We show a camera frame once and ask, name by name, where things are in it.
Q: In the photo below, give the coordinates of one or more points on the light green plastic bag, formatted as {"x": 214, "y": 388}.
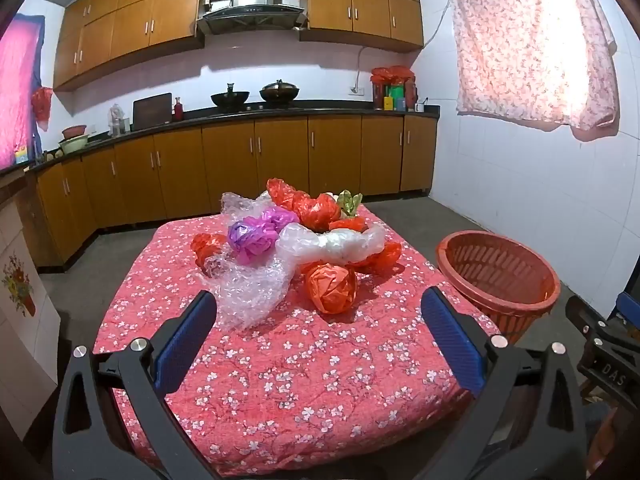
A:
{"x": 350, "y": 202}

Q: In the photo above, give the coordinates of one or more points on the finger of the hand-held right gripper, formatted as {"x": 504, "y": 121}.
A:
{"x": 629, "y": 306}
{"x": 585, "y": 317}

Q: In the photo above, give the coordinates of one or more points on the floral hanging cloth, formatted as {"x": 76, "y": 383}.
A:
{"x": 530, "y": 45}

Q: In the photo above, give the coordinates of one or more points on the orange plastic bag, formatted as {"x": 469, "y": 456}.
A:
{"x": 330, "y": 287}

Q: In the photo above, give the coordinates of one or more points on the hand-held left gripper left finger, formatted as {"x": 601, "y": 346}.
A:
{"x": 185, "y": 340}

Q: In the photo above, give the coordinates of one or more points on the purple plastic bag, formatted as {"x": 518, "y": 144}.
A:
{"x": 255, "y": 237}

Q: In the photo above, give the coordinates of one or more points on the hanging red plastic bag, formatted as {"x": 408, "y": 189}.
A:
{"x": 42, "y": 105}

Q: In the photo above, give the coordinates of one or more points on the black kitchen countertop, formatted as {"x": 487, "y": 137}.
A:
{"x": 225, "y": 114}

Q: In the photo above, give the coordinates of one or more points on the wooden upper wall cabinets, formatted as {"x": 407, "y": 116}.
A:
{"x": 150, "y": 15}

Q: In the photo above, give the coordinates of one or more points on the pink window curtain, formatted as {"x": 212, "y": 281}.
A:
{"x": 17, "y": 95}

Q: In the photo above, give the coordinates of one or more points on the red bag over condiments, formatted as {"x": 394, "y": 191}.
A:
{"x": 392, "y": 74}

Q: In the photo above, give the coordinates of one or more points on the red bottle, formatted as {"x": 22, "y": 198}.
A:
{"x": 178, "y": 110}

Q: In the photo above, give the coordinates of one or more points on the green box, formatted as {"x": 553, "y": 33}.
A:
{"x": 396, "y": 96}

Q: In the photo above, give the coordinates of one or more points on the pink basin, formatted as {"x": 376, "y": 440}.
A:
{"x": 74, "y": 131}

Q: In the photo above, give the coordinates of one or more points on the brown cutting board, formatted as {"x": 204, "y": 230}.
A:
{"x": 151, "y": 111}

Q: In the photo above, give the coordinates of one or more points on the yellow box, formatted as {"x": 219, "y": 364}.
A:
{"x": 388, "y": 103}

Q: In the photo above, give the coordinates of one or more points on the red floral tablecloth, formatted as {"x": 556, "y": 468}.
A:
{"x": 310, "y": 385}

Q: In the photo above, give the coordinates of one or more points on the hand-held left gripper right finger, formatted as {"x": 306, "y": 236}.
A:
{"x": 455, "y": 340}

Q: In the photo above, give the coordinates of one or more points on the black wok with lid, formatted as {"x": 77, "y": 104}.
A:
{"x": 279, "y": 92}

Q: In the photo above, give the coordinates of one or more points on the clear plastic bag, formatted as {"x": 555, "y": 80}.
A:
{"x": 330, "y": 242}

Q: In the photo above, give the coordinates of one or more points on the red plastic basket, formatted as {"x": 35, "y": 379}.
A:
{"x": 500, "y": 275}

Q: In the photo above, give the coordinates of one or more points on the large bubble wrap sheet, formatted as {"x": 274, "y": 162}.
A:
{"x": 250, "y": 292}

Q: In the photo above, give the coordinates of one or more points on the steel range hood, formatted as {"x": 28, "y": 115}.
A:
{"x": 252, "y": 5}

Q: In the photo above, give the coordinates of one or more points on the wooden lower kitchen cabinets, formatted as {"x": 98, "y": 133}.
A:
{"x": 280, "y": 160}

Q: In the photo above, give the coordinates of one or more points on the white flower print panel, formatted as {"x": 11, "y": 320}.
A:
{"x": 20, "y": 320}

